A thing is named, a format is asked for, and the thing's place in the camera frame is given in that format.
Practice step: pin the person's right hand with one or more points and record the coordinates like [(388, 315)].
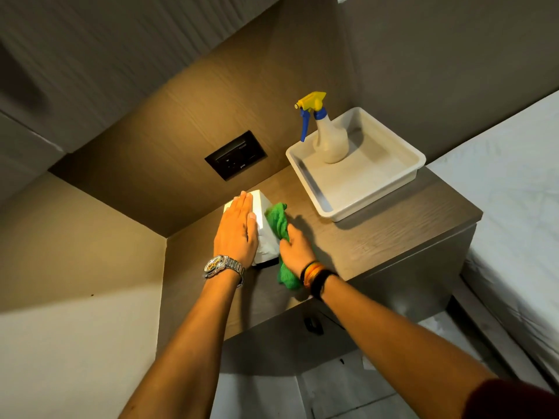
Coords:
[(296, 253)]

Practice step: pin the green cleaning cloth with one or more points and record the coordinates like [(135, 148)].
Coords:
[(279, 231)]

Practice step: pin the black wall socket panel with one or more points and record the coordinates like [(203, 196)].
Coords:
[(235, 155)]

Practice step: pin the person's left thumb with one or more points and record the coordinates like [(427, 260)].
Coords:
[(252, 224)]

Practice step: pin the person's left hand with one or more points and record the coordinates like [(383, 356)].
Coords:
[(235, 233)]

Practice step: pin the spray bottle with yellow nozzle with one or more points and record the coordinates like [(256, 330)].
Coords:
[(327, 135)]

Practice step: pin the person's right forearm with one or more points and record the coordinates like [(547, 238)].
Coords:
[(410, 349)]

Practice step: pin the white bed mattress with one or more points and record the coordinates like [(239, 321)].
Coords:
[(511, 222)]

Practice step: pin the dark red sleeve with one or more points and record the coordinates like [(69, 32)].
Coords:
[(511, 401)]

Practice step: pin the brown wooden nightstand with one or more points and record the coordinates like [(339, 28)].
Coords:
[(349, 257)]

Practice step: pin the orange and black wristbands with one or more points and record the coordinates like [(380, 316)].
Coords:
[(316, 277)]

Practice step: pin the person's left forearm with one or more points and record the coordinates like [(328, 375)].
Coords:
[(183, 344)]

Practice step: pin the white tissue box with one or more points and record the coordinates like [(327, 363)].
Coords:
[(266, 231)]

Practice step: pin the silver wristwatch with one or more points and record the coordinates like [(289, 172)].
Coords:
[(222, 266)]

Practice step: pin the white plastic tray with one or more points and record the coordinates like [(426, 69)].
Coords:
[(354, 165)]

